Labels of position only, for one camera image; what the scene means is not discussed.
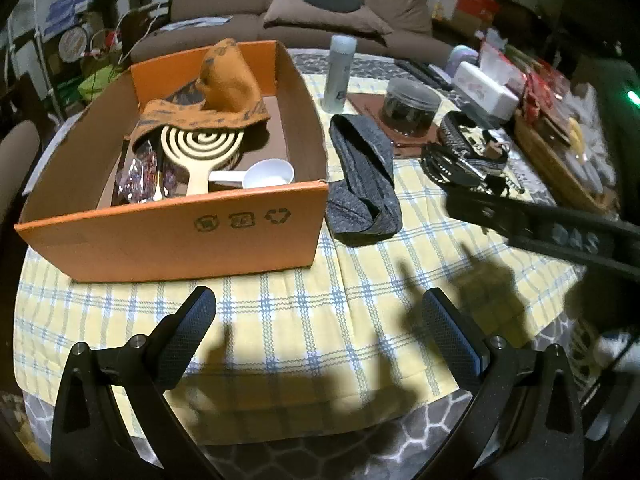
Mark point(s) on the round white disc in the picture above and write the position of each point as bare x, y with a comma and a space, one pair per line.
75, 41

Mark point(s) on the black remote with coloured buttons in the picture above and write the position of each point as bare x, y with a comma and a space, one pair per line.
437, 77

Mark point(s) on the lilac round container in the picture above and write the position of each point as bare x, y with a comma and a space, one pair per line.
462, 57

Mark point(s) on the white paper sheet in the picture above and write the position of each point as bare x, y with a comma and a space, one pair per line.
200, 22

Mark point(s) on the white tissue box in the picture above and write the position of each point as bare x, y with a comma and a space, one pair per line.
480, 90

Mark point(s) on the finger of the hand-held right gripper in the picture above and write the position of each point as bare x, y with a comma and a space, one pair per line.
480, 210

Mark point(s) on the white measuring scoop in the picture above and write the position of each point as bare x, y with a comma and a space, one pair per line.
272, 172

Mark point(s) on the shiny wrapped packet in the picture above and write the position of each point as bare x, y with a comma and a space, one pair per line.
140, 175

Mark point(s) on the red snack packet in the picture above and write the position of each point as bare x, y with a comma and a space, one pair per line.
545, 95

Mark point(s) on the red cardboard box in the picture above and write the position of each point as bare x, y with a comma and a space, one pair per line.
475, 2

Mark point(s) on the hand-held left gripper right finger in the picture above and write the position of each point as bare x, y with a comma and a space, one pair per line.
450, 335

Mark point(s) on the grey bottle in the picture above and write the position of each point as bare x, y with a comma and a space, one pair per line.
337, 80

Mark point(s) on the white knit cloth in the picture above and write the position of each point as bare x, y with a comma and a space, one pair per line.
612, 347

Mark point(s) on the green cloth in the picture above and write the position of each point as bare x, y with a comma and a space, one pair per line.
97, 85

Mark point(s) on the yellow plaid cloth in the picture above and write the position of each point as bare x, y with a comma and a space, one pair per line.
300, 320

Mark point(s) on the plain black remote control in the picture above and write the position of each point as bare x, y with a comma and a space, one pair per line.
410, 70

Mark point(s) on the flat brown pillow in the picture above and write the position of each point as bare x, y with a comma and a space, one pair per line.
325, 17

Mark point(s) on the grey knit headband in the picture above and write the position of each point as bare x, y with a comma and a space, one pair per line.
360, 175

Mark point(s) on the clear jar with dark contents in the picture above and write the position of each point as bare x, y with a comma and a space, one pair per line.
410, 110

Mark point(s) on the blue and white box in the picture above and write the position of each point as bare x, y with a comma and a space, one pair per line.
65, 12

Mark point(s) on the orange knit hat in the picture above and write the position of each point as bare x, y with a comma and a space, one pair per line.
225, 85

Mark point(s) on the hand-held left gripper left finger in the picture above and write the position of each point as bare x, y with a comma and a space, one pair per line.
186, 332

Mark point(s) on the white metal rack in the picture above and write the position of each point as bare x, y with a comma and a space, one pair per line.
47, 60

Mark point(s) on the clear plastic tissue pack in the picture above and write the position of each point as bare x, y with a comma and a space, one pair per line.
500, 60

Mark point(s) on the orange cardboard box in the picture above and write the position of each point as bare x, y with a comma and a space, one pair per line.
175, 240

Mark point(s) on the cream spiral hairbrush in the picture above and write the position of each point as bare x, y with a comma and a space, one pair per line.
200, 145

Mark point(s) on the wicker basket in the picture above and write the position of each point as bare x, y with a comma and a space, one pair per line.
550, 165

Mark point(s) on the brown chair back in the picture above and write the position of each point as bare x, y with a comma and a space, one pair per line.
17, 160

